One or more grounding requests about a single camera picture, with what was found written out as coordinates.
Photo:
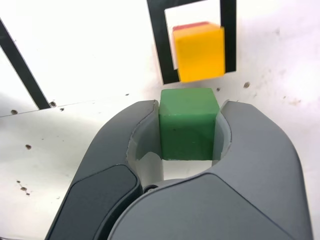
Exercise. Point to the green cube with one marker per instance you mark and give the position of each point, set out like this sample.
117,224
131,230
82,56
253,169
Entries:
187,130

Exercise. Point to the red cube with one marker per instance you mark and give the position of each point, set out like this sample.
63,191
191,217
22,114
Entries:
190,26

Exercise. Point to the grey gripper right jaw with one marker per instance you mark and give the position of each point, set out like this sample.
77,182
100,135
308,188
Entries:
250,187

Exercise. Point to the yellow cube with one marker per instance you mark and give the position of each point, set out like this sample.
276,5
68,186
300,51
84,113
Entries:
200,55

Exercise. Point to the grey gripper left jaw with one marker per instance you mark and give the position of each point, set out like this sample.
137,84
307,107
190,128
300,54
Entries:
105,175

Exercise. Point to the black tape strip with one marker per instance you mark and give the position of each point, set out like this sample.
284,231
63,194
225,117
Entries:
25,70

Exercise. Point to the black tape square outline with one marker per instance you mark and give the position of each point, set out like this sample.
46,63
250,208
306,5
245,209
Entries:
155,37

